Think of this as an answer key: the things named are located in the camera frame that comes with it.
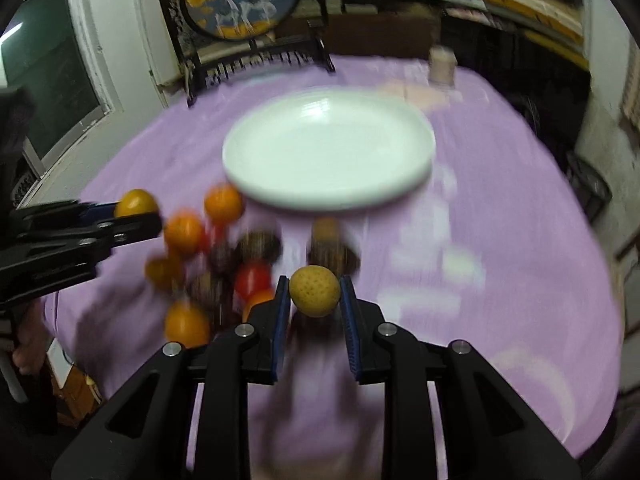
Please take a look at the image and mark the dark striped passion fruit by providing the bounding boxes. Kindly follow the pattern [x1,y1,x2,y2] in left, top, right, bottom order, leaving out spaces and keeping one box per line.
[186,272,221,310]

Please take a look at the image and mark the wooden bookshelf with books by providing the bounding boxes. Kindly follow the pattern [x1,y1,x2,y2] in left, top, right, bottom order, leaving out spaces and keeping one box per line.
[319,0,591,68]

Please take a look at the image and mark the yellow-orange citrus fruit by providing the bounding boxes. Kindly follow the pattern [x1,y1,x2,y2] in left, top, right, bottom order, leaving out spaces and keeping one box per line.
[242,288,274,323]

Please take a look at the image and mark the large orange mandarin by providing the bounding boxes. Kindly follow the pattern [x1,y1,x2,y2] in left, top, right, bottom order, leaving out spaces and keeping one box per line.
[163,209,206,259]

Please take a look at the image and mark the person's hand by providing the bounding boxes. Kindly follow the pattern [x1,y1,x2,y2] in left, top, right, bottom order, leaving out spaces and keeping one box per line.
[12,299,52,375]

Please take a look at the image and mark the window with white frame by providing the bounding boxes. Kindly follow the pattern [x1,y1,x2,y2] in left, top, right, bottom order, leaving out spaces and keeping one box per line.
[1,0,122,205]

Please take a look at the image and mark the brown striped passion fruit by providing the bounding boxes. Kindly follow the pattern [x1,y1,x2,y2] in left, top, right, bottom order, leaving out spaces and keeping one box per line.
[307,240,360,278]

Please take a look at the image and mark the ornate black stand screen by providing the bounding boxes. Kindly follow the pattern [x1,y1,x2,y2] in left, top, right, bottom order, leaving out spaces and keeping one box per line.
[158,0,335,106]

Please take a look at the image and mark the tan longan fruit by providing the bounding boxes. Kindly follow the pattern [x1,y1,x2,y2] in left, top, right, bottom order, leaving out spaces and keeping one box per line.
[311,217,342,243]

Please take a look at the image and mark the white round plate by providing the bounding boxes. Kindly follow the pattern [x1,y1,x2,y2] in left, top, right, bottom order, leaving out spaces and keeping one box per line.
[221,87,436,212]

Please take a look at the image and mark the purple tablecloth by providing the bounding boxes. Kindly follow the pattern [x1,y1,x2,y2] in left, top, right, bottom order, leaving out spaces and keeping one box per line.
[44,58,620,478]

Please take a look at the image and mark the small orange mandarin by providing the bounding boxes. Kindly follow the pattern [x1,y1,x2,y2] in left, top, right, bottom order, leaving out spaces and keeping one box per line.
[144,255,186,294]

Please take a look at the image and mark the dark purple plum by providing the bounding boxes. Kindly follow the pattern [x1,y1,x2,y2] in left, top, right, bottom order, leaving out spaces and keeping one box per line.
[207,240,236,275]

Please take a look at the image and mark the small yellow-brown longan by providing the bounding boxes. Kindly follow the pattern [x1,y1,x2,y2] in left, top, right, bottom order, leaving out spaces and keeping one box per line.
[290,266,341,318]

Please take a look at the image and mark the dark round stool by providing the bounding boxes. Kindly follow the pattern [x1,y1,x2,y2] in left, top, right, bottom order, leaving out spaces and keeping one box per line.
[566,153,613,224]

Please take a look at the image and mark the yellow-orange kumquat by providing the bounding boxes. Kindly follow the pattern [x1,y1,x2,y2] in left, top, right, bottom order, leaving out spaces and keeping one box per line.
[114,188,160,218]

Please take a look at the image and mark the red cherry tomato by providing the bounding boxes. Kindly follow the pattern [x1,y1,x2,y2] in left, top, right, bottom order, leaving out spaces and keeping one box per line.
[234,261,271,301]

